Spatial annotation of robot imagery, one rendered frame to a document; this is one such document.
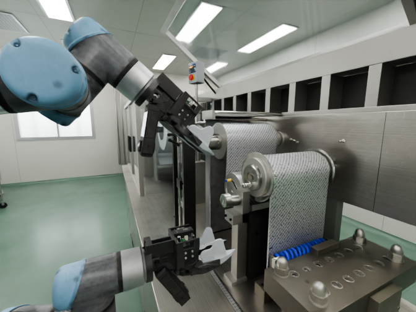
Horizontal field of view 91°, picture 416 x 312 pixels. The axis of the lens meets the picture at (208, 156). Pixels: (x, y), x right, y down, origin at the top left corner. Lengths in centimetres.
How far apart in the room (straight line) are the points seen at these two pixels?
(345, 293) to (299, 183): 27
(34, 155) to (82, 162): 98
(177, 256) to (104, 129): 560
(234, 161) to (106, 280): 54
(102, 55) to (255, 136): 59
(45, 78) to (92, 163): 581
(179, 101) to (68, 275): 38
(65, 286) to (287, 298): 45
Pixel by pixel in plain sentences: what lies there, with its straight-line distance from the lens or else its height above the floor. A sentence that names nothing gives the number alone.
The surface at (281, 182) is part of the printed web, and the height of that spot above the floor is 124.
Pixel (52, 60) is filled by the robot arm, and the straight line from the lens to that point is 30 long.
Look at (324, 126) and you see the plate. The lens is 86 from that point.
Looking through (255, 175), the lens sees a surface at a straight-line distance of 59.
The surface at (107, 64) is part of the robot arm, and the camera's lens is 45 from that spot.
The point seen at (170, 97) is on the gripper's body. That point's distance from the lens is 47.
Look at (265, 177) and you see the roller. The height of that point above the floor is 126.
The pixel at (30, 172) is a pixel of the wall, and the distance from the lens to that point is 634.
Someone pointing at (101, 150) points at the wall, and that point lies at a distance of 602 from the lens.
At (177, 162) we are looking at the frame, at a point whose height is 124.
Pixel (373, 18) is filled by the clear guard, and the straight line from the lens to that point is 84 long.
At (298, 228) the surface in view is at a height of 109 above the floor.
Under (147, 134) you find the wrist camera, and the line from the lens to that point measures 45.
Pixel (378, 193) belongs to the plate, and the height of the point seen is 120.
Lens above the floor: 141
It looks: 9 degrees down
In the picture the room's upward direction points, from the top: straight up
